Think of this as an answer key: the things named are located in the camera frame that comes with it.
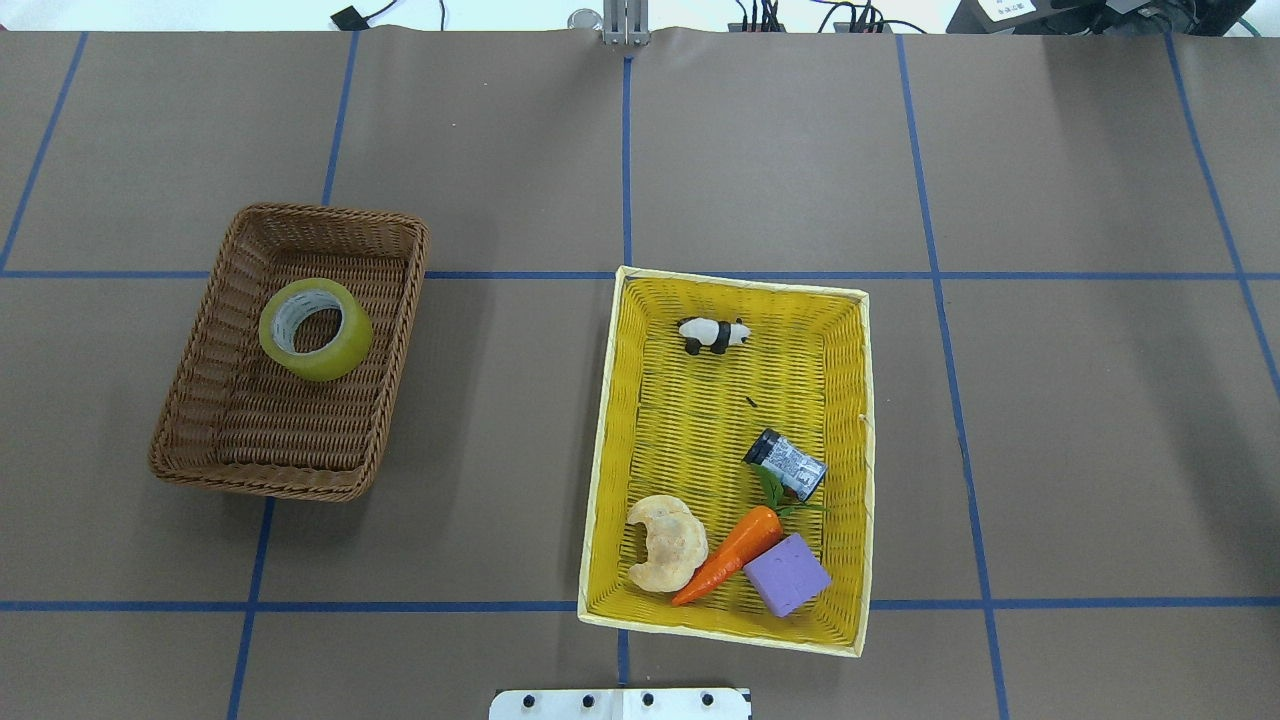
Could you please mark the toy bread piece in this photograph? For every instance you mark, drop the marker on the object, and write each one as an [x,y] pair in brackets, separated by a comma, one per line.
[675,540]

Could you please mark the purple cube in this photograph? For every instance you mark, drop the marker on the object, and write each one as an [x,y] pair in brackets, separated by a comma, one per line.
[787,576]

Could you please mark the aluminium frame post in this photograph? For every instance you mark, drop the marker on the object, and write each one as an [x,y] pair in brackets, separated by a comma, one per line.
[626,23]

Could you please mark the toy carrot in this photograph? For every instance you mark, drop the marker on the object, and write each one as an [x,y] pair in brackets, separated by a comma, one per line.
[759,530]

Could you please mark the yellow plastic basket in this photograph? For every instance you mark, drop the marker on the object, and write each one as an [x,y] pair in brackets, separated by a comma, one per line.
[675,424]

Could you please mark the small black device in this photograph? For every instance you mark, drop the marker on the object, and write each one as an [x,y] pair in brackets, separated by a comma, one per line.
[349,20]

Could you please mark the panda figurine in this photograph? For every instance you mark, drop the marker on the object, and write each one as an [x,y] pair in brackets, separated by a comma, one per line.
[700,333]

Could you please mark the yellow tape roll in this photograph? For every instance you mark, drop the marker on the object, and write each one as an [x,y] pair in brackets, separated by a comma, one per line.
[315,329]

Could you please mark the brown wicker basket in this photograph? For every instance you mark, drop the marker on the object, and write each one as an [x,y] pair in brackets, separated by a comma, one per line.
[235,421]

